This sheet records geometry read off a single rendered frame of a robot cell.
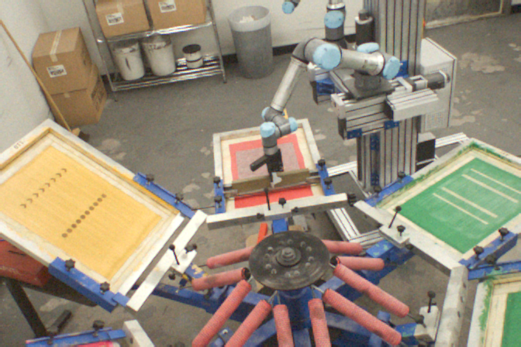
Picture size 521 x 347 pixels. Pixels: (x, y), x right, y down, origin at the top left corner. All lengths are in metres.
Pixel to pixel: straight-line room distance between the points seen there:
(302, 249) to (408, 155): 1.79
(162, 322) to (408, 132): 1.97
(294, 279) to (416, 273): 1.89
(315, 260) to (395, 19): 1.64
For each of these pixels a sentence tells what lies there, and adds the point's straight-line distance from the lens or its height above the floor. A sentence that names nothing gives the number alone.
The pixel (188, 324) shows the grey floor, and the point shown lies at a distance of 3.64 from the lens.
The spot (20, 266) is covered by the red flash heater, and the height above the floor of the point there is 1.10.
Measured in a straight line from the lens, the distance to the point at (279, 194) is 2.89.
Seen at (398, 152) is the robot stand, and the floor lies 0.63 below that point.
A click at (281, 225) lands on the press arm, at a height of 1.04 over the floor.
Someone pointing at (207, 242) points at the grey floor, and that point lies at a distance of 4.12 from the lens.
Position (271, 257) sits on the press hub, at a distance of 2.06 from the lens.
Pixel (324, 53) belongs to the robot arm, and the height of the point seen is 1.65.
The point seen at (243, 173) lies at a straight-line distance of 3.07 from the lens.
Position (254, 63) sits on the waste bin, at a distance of 6.02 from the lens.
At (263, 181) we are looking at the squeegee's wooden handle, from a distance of 2.85.
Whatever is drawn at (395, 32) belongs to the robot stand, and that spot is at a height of 1.46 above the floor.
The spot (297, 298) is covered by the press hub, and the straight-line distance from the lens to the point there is 2.13.
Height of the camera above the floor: 2.77
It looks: 37 degrees down
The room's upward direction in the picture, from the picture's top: 9 degrees counter-clockwise
